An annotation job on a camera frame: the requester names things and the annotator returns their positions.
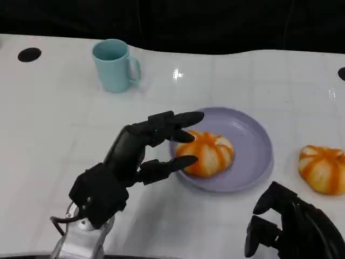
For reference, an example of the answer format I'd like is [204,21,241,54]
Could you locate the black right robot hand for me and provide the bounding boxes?
[244,181,345,259]

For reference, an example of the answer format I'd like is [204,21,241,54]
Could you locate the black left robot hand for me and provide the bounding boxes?
[103,110,205,189]

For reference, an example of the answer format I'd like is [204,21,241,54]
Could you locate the orange and white bread roll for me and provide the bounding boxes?
[298,145,345,195]
[175,130,234,178]

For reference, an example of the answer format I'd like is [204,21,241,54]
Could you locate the pale green mug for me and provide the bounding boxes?
[92,38,141,93]

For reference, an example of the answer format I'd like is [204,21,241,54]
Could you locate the lilac plate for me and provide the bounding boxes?
[169,107,273,193]

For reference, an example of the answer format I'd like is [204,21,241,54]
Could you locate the black cable on right hand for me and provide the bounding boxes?
[292,194,336,259]

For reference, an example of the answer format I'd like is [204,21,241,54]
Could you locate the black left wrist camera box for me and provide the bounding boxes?
[68,161,129,227]

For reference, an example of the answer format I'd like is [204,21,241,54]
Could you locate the black looping arm cable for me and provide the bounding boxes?
[50,213,84,237]

